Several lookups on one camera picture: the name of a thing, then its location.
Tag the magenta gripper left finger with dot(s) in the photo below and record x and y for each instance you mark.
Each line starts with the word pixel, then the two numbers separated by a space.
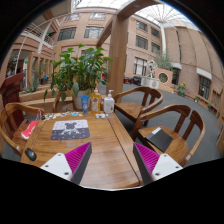
pixel 70 166

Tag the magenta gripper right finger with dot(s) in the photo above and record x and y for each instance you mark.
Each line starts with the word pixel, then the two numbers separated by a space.
pixel 153 166

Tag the grey bear mouse pad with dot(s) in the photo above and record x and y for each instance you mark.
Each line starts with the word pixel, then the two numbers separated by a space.
pixel 70 129

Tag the black computer mouse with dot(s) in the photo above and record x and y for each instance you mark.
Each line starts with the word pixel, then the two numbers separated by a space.
pixel 30 154

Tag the black notebook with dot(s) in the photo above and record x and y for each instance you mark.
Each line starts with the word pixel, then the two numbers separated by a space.
pixel 160 139

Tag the near right wooden chair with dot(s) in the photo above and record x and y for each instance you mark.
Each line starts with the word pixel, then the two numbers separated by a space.
pixel 178 149

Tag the wooden chair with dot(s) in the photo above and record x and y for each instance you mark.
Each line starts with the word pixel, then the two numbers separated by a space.
pixel 13 122
pixel 178 149
pixel 151 99

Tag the wooden table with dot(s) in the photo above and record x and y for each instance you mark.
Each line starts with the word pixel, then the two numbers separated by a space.
pixel 111 164

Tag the red and white pouch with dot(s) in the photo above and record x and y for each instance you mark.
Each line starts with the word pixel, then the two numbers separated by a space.
pixel 27 132

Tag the far right wooden chair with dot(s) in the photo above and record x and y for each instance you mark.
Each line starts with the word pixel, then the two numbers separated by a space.
pixel 151 99

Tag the yellow liquid bottle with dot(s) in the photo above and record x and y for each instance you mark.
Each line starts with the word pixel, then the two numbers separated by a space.
pixel 95 101

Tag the blue tube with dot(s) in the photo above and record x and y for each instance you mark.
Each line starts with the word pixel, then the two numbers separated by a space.
pixel 85 103

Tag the white pump bottle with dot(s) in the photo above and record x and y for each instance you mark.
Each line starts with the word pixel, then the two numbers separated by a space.
pixel 109 103

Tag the left wooden chair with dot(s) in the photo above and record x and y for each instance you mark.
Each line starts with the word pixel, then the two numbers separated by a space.
pixel 13 122

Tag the green potted plant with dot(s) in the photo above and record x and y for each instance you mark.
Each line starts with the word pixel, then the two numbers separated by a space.
pixel 77 74

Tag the wooden pillar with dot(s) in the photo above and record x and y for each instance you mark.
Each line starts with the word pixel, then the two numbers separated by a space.
pixel 116 29

